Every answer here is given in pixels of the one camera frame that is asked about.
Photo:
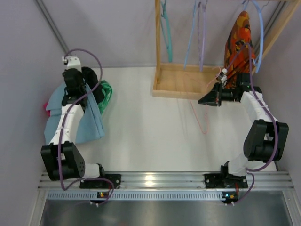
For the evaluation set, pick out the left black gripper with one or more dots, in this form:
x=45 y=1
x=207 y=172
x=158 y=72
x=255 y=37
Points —
x=72 y=76

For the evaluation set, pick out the wooden clothes rack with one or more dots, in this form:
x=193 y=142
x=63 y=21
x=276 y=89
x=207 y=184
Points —
x=188 y=82

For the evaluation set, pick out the black trousers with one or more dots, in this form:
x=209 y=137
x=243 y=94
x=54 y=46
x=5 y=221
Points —
x=91 y=79

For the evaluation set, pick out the slotted cable duct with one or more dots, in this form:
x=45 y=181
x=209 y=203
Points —
x=143 y=195

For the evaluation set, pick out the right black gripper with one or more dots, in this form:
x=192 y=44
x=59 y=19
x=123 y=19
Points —
x=219 y=93

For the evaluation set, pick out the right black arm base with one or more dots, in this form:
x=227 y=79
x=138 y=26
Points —
x=217 y=180

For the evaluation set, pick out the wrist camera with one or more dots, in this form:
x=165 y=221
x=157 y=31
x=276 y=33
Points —
x=222 y=76
x=72 y=62

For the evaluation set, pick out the teal hanger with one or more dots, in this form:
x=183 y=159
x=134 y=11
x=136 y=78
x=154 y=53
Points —
x=166 y=32

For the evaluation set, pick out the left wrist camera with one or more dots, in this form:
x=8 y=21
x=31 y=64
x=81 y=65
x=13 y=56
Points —
x=72 y=62

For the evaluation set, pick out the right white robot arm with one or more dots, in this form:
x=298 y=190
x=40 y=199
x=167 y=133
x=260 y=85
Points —
x=265 y=141

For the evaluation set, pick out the light blue hanger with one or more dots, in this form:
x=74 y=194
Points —
x=195 y=19

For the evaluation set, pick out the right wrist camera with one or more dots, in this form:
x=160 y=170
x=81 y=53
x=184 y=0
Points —
x=222 y=76

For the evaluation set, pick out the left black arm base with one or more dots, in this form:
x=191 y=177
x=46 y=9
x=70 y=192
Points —
x=109 y=181

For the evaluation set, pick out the aluminium mounting rail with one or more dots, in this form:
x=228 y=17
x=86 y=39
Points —
x=264 y=180

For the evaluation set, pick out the light blue trousers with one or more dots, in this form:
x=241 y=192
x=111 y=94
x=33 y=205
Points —
x=90 y=126

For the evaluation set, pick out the orange patterned trousers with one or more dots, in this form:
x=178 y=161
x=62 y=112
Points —
x=238 y=49

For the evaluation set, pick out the green garment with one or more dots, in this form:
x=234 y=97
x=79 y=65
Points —
x=107 y=92

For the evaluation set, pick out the lilac hanger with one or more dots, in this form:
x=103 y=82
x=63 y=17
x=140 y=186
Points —
x=201 y=23

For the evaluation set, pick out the pink garment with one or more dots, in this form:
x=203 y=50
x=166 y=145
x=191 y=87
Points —
x=45 y=106

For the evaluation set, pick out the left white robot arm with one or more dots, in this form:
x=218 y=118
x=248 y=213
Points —
x=74 y=119

